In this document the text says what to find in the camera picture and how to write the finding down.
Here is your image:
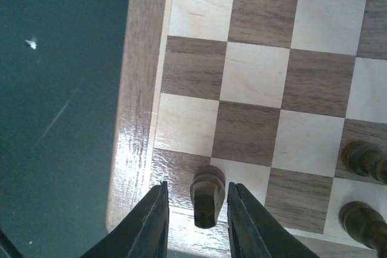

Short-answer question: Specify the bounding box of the dark chess piece corner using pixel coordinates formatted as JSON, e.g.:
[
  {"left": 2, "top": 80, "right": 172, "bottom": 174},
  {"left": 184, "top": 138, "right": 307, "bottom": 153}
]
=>
[{"left": 339, "top": 201, "right": 386, "bottom": 257}]

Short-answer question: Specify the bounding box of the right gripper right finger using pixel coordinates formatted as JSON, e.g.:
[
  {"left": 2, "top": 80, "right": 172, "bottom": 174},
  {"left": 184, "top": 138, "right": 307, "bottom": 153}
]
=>
[{"left": 227, "top": 182, "right": 317, "bottom": 258}]

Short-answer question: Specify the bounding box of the dark rook chess piece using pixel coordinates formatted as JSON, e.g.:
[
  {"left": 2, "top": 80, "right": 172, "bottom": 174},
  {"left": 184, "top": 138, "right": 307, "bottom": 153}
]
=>
[{"left": 190, "top": 165, "right": 226, "bottom": 229}]

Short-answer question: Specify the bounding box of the wooden chess board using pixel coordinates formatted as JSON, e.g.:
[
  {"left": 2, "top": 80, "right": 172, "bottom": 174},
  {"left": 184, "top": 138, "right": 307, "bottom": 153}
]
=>
[{"left": 106, "top": 0, "right": 386, "bottom": 257}]

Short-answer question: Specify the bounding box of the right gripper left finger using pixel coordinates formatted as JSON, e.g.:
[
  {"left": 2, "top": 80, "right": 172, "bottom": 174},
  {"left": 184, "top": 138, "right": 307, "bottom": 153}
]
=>
[{"left": 82, "top": 181, "right": 169, "bottom": 257}]

